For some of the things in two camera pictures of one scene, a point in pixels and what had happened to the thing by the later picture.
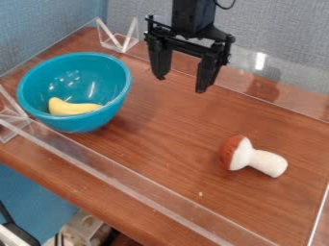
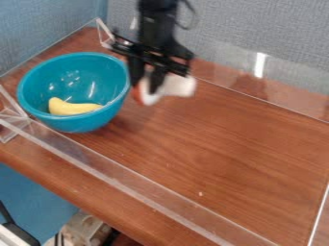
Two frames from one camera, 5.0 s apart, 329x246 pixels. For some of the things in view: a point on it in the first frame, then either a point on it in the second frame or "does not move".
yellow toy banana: (60, 107) does not move
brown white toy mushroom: (239, 155) -> (175, 86)
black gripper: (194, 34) -> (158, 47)
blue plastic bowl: (81, 78) does not move
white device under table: (84, 231) does not move
